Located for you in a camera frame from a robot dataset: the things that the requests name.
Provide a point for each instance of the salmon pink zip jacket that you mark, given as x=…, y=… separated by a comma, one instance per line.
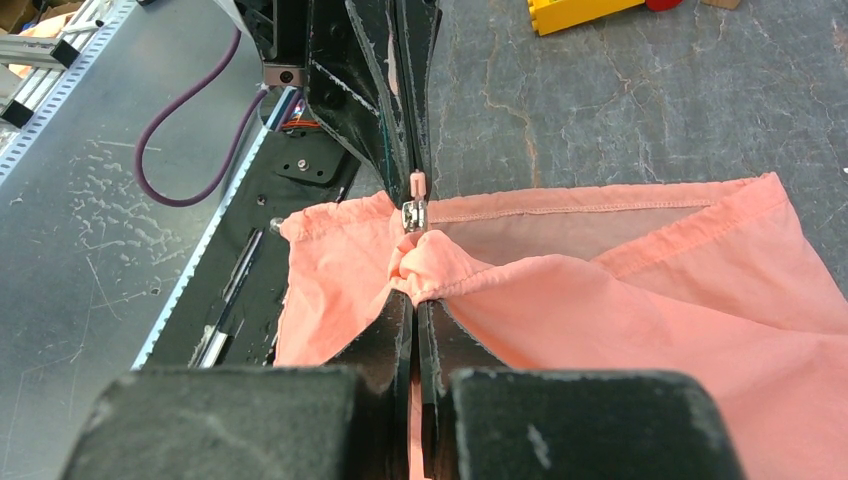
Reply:
x=713, y=279

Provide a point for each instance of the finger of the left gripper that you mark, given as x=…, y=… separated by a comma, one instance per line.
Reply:
x=348, y=87
x=418, y=24

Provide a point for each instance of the yellow red toy block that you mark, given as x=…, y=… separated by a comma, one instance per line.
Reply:
x=551, y=16

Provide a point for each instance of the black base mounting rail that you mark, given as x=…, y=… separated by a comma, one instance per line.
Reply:
x=225, y=306

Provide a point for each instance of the small wooden cube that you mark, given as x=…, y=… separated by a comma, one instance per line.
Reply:
x=722, y=4

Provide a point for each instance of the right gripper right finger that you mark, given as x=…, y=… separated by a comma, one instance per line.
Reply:
x=483, y=420

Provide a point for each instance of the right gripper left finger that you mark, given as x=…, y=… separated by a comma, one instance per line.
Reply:
x=346, y=419

